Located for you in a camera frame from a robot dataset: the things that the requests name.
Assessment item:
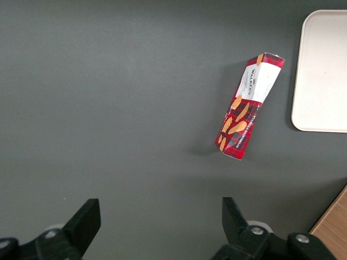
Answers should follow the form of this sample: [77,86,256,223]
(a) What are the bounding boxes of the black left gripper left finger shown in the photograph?
[35,198,101,260]

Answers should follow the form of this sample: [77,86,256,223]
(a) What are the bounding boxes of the red tartan cookie box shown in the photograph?
[215,52,286,161]

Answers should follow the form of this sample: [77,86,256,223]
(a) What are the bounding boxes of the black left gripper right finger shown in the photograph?
[211,197,272,260]

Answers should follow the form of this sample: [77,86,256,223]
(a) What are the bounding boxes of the cream plastic tray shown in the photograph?
[291,10,347,133]

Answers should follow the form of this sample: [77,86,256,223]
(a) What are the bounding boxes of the wooden drawer cabinet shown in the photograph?
[309,184,347,260]

